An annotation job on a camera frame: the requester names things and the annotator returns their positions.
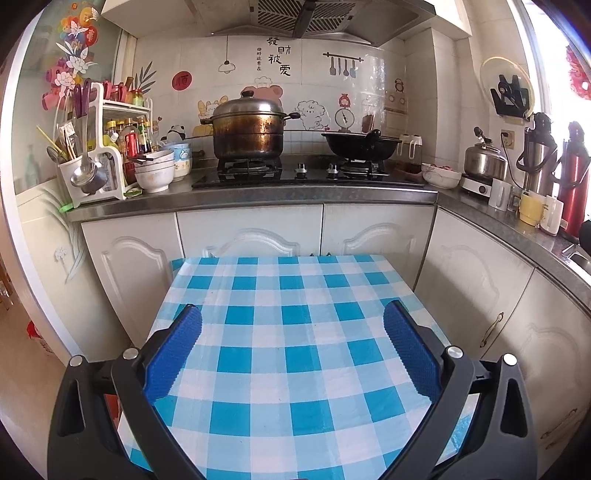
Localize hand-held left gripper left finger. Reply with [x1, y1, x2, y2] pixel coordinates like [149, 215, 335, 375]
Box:
[46, 304, 204, 480]

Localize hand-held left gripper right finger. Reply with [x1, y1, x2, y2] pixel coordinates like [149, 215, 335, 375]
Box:
[383, 299, 539, 480]

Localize blue checkered tablecloth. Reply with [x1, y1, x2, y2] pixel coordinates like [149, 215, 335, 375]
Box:
[117, 255, 481, 480]

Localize white kitchen cabinet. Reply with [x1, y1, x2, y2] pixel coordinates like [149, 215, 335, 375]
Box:
[65, 185, 591, 467]

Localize white floral bowl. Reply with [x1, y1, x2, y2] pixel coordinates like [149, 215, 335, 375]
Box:
[422, 162, 462, 190]

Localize white induction cooker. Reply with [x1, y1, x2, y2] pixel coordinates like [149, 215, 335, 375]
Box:
[462, 175, 492, 195]

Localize white mug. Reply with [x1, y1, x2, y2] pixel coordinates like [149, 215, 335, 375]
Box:
[488, 178, 513, 212]

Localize stack of white bowls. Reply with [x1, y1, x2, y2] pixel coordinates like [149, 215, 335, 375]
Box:
[134, 149, 176, 193]

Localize yellow cup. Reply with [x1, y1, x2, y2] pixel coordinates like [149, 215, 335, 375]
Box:
[519, 190, 548, 227]

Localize blue cartoon print bowls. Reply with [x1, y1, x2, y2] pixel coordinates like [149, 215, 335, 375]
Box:
[171, 143, 192, 181]

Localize white printed cup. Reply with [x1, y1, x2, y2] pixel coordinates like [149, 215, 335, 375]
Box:
[540, 195, 564, 235]

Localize steel ladle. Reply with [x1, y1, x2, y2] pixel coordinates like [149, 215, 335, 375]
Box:
[70, 154, 105, 195]

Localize black gas stove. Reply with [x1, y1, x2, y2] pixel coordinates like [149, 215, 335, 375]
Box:
[191, 157, 426, 189]

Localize steel kettle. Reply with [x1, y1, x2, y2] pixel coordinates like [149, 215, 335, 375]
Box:
[464, 127, 509, 178]

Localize white kitchen rack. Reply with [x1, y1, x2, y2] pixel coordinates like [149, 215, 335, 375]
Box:
[58, 83, 153, 208]

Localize black wok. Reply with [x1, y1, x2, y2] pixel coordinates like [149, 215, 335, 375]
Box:
[322, 129, 402, 161]

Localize row of condiment bottles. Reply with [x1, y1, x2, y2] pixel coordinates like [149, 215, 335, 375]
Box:
[104, 117, 153, 158]

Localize silver thermos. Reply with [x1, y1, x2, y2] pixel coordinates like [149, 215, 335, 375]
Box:
[516, 112, 559, 197]

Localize red thermos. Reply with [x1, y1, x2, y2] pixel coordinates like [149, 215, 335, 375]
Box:
[556, 121, 591, 237]

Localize steel steamer pot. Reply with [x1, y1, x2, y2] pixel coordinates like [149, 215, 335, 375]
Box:
[201, 90, 301, 160]

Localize black lid holder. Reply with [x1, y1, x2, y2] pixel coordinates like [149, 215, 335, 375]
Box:
[489, 74, 529, 118]

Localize glass pot lid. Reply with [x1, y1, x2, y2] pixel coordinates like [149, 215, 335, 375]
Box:
[479, 56, 534, 123]

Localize red paper window decoration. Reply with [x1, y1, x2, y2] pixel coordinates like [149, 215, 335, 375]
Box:
[566, 44, 591, 102]

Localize steel range hood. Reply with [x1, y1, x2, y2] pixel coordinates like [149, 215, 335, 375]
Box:
[100, 0, 437, 47]

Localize purple handled knives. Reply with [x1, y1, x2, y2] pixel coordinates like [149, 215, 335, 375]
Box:
[74, 80, 93, 118]

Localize flower wall sticker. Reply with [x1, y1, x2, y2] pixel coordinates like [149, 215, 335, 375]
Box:
[44, 2, 100, 112]

